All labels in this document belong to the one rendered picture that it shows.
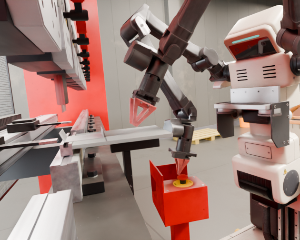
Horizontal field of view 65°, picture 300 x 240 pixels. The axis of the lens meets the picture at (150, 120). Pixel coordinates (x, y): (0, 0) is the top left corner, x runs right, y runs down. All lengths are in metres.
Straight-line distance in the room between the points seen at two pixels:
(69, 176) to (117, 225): 0.17
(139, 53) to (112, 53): 4.34
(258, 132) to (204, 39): 5.36
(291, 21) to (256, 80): 0.30
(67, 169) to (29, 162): 0.76
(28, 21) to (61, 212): 0.23
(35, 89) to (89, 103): 0.59
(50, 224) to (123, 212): 0.22
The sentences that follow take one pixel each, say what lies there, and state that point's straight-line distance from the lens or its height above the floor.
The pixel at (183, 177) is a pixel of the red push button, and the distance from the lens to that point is 0.87.
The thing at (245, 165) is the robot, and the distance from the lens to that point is 1.09.
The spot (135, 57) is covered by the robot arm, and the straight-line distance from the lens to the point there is 0.67.
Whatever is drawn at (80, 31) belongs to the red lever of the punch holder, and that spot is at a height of 1.27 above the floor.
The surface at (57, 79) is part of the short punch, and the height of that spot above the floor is 1.16.
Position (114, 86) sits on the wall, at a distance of 4.94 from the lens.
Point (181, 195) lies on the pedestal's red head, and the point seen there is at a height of 0.76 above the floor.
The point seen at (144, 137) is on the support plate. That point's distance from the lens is 0.63.
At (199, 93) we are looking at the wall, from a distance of 6.08.
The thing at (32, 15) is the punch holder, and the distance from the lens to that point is 0.22.
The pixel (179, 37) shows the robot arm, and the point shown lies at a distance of 0.67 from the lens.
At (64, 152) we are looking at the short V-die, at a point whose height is 0.98.
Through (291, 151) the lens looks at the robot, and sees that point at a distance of 1.06.
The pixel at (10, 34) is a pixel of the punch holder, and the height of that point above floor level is 1.17.
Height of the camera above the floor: 1.12
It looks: 7 degrees down
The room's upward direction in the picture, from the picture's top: 4 degrees counter-clockwise
